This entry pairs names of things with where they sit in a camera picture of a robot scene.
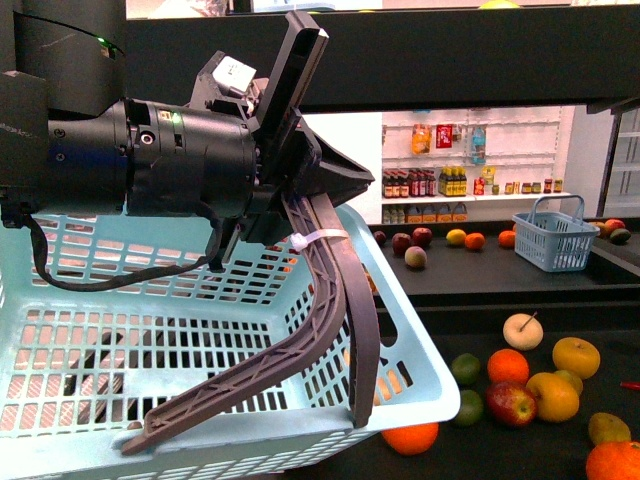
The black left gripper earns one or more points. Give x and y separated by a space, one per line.
285 147

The grey basket handle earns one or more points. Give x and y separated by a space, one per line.
341 295

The light teal shopping basket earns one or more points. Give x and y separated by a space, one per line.
78 369

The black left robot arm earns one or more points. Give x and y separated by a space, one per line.
72 142

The white sauce shelf right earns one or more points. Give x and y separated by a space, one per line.
522 144

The far yellow lemon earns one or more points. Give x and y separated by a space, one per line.
456 237

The black fruit display shelf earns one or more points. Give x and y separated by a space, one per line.
446 58

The far dark red apple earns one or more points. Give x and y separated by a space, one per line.
401 242

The far peach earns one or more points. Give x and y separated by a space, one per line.
415 258

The far orange by basket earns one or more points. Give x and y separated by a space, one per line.
506 239

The small blue basket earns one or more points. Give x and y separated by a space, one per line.
552 241

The green lime upper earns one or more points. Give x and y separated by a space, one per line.
465 369

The green lime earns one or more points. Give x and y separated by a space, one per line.
465 369
471 409

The small orange middle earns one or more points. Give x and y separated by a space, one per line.
508 365

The green lime lower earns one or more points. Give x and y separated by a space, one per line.
471 409

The large orange front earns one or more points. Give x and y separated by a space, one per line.
412 440

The large orange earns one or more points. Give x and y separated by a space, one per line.
614 460
412 440

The yellow apple back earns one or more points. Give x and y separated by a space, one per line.
576 355

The yellow apple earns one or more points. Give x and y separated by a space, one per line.
576 355
557 400

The yellow apple front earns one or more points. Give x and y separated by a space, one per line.
557 400

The small green yellow fruit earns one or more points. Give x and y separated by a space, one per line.
572 378

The large orange right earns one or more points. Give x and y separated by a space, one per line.
614 460

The white cable tie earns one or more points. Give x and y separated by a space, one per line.
300 242

